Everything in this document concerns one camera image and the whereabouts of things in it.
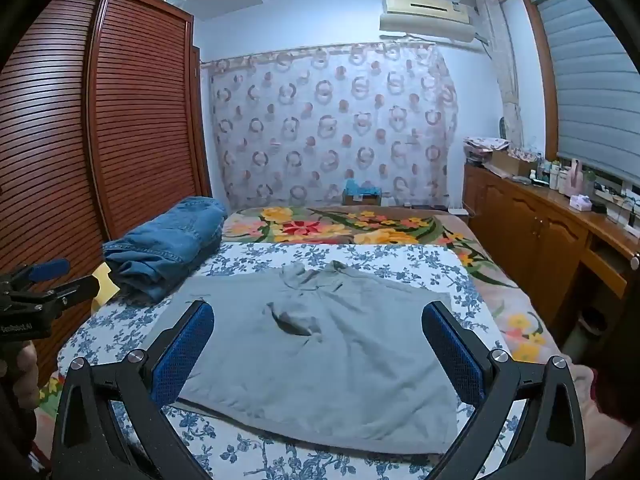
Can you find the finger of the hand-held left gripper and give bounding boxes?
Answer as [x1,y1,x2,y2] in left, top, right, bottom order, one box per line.
[9,274,101,312]
[0,259,71,296]

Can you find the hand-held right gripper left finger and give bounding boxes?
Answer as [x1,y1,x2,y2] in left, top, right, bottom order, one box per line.
[51,300,216,480]

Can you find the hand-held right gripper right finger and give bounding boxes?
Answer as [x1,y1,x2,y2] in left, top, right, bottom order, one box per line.
[421,301,587,480]

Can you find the grey pants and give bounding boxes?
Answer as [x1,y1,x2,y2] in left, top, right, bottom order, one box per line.
[150,261,460,456]

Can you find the person's left hand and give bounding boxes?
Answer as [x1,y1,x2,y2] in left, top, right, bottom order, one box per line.
[11,342,42,411]

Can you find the yellow cloth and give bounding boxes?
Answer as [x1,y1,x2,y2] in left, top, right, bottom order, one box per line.
[92,262,119,306]

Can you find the folded blue jeans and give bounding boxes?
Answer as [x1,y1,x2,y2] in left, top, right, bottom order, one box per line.
[101,196,230,303]

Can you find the blue floral bed sheet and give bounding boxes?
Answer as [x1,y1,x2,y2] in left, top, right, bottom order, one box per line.
[56,242,511,480]

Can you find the wooden sideboard cabinet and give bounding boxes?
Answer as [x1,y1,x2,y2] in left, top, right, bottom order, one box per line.
[462,162,640,346]

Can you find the dark waste bin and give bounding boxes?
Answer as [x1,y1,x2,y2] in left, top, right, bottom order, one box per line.
[575,305,608,346]

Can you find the colourful flower blanket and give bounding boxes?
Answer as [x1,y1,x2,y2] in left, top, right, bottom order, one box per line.
[35,205,561,411]

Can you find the blue item on small stool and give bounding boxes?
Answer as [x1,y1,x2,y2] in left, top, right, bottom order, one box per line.
[342,178,383,207]

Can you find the brown louvered wardrobe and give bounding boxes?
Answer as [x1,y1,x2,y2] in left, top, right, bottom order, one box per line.
[0,0,213,386]

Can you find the open cardboard box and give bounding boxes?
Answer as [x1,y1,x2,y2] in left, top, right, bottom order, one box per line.
[490,149,538,177]

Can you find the pink bottle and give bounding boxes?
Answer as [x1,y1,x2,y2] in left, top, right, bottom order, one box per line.
[565,159,585,196]

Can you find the circle-patterned curtain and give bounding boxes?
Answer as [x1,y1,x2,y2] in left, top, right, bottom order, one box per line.
[200,42,458,208]

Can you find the cream lace curtain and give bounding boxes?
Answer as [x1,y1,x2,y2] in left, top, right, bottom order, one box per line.
[475,0,523,146]

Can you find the grey window blind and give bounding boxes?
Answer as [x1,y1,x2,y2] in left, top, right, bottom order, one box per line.
[527,0,640,181]

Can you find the white air conditioner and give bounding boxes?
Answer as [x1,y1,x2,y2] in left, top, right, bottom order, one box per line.
[378,0,476,43]

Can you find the wooden window frame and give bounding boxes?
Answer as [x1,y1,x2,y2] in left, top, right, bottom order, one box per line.
[519,0,561,161]

